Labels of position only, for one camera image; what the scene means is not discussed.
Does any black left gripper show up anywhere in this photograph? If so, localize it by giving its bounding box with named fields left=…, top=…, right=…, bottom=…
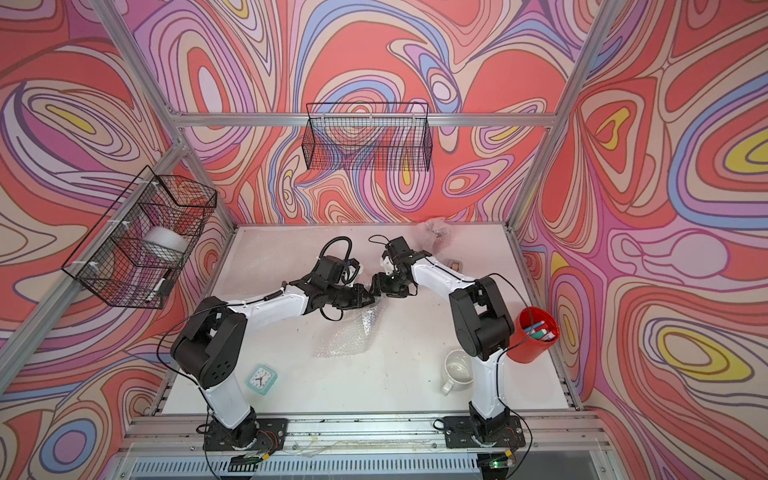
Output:
left=325, top=284, right=378, bottom=311

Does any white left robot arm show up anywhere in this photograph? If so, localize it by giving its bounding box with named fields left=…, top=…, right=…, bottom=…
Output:
left=171, top=257, right=375, bottom=431

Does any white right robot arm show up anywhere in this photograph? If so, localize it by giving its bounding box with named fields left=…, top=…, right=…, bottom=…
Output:
left=371, top=236, right=514, bottom=423

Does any grey tape dispenser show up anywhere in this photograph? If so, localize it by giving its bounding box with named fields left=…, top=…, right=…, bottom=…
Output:
left=445, top=259, right=463, bottom=273

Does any white mug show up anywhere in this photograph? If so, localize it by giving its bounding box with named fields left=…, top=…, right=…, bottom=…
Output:
left=441, top=350, right=474, bottom=396

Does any teal alarm clock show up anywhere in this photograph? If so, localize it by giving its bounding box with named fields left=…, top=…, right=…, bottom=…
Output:
left=245, top=364, right=278, bottom=396

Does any red pen cup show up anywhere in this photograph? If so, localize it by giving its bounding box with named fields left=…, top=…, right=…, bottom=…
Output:
left=506, top=307, right=560, bottom=364

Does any white tape roll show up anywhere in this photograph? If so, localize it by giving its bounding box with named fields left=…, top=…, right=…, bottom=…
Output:
left=143, top=226, right=189, bottom=264

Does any black marker in basket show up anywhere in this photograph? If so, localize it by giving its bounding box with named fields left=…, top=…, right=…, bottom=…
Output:
left=152, top=269, right=176, bottom=298

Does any back wire basket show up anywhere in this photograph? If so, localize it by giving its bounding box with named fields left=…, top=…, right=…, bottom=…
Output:
left=301, top=101, right=433, bottom=173

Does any wire basket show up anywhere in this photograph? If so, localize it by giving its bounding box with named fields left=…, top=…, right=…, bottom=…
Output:
left=61, top=166, right=218, bottom=310
left=301, top=101, right=433, bottom=173

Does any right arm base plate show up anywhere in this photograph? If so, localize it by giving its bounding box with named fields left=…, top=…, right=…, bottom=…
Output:
left=434, top=414, right=527, bottom=451

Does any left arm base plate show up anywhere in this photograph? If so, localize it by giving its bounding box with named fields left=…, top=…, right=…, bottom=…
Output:
left=203, top=418, right=288, bottom=454

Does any left wire basket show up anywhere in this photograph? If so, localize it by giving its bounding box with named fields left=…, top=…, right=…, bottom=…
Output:
left=61, top=166, right=218, bottom=310

